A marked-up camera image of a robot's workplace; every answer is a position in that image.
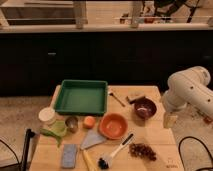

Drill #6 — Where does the dark brown bowl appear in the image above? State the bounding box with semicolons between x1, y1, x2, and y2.
134;98;157;120

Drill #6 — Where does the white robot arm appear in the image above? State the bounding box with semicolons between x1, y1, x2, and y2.
161;66;213;128

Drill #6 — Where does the brown grape bunch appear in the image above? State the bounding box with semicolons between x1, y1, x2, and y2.
129;143;157;161

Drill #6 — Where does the orange bowl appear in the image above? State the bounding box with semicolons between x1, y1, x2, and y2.
99;113;128;140

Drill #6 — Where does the small wooden spoon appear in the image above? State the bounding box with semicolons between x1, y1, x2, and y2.
108;91;125;107

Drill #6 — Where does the white black dish brush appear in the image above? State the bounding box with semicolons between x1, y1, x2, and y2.
98;133;134;170

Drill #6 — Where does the orange fruit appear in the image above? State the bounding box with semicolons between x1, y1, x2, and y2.
83;116;96;129

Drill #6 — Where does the grey spatula scraper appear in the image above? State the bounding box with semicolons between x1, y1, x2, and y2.
80;130;106;150

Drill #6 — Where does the green plastic tray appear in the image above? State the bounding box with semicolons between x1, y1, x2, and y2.
54;80;108;116

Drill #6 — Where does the small metal cup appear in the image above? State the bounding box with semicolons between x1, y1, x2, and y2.
65;116;78;133

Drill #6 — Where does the blue sponge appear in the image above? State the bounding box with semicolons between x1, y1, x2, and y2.
61;144;77;169

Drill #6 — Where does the green cloth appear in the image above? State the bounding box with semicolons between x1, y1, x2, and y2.
40;120;67;146

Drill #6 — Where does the black cable right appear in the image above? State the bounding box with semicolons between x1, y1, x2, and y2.
177;135;213;171

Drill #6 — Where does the yellow handle tool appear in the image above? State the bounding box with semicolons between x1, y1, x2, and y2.
82;150;99;171

